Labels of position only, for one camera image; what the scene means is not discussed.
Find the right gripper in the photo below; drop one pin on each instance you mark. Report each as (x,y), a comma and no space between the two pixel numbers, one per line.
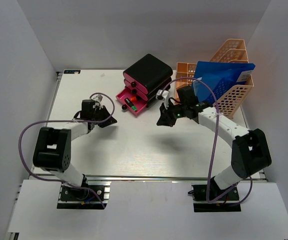
(166,118)

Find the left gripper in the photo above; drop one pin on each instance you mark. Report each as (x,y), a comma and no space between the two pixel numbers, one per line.
(111,120)

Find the green highlighter marker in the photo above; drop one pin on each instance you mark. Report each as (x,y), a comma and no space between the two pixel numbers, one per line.
(130,104)

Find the black pink drawer organizer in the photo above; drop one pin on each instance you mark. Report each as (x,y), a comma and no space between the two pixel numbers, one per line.
(143,79)

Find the blue plastic folder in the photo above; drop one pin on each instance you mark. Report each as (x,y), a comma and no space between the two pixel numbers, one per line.
(218,77)

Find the orange highlighter marker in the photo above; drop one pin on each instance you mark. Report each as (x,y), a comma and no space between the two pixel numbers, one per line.
(134,98)

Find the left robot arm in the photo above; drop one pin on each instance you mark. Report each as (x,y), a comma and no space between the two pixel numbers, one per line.
(53,148)

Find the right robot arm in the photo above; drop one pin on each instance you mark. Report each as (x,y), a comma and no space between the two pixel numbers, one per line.
(249,148)

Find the black label sticker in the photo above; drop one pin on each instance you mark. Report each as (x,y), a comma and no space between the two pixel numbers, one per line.
(72,71)

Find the peach file rack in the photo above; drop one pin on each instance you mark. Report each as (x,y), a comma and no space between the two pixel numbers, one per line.
(233,51)

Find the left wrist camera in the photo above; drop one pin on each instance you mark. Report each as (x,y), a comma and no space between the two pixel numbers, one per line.
(97,98)

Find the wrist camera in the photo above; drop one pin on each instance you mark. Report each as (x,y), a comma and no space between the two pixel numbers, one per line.
(97,98)
(162,95)

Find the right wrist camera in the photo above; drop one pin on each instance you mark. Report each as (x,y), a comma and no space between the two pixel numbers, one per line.
(162,95)

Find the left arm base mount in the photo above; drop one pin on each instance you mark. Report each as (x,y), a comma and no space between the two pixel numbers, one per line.
(78,199)

